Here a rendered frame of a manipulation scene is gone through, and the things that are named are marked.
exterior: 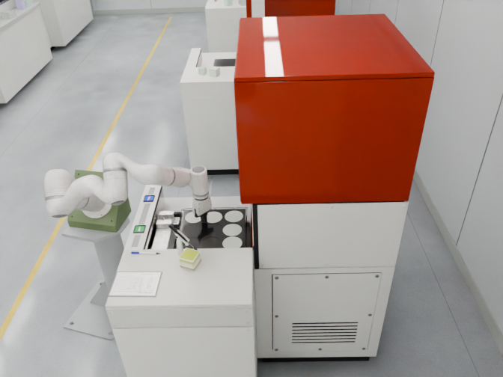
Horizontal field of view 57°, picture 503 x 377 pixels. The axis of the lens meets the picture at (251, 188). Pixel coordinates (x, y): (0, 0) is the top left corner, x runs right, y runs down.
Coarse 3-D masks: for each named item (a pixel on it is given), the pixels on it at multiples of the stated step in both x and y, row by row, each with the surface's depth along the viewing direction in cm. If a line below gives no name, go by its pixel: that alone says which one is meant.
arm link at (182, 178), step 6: (174, 168) 208; (180, 168) 219; (186, 168) 233; (174, 174) 205; (180, 174) 209; (186, 174) 214; (174, 180) 206; (180, 180) 210; (186, 180) 214; (174, 186) 211; (180, 186) 214
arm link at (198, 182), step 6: (192, 168) 227; (198, 168) 226; (204, 168) 227; (192, 174) 224; (198, 174) 223; (204, 174) 225; (192, 180) 226; (198, 180) 225; (204, 180) 227; (192, 186) 229; (198, 186) 227; (204, 186) 228; (192, 192) 233; (198, 192) 229; (204, 192) 230
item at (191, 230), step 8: (184, 216) 251; (224, 216) 250; (184, 224) 245; (192, 224) 245; (200, 224) 245; (208, 224) 245; (216, 224) 244; (224, 224) 244; (240, 224) 244; (184, 232) 240; (192, 232) 240; (200, 232) 240; (208, 232) 240; (216, 232) 239; (192, 240) 235; (200, 240) 234; (208, 240) 234; (216, 240) 234; (176, 248) 230; (184, 248) 230; (192, 248) 230
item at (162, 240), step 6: (162, 228) 246; (168, 228) 246; (156, 234) 242; (162, 234) 242; (168, 234) 242; (156, 240) 238; (162, 240) 238; (168, 240) 238; (156, 246) 235; (162, 246) 234; (168, 246) 238
